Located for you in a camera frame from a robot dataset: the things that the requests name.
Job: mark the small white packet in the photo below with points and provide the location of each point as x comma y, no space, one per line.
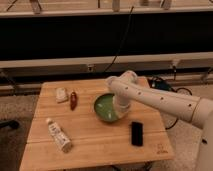
61,95

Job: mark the wooden folding table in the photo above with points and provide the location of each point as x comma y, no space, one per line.
94,143

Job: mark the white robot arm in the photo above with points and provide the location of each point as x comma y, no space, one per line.
192,109

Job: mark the white plastic bottle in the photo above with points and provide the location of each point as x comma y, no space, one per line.
61,139

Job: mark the green ceramic bowl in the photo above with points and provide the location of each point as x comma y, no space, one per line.
103,107

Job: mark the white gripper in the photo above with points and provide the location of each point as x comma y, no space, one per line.
121,110

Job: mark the black rectangular block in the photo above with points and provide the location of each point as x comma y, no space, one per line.
137,134

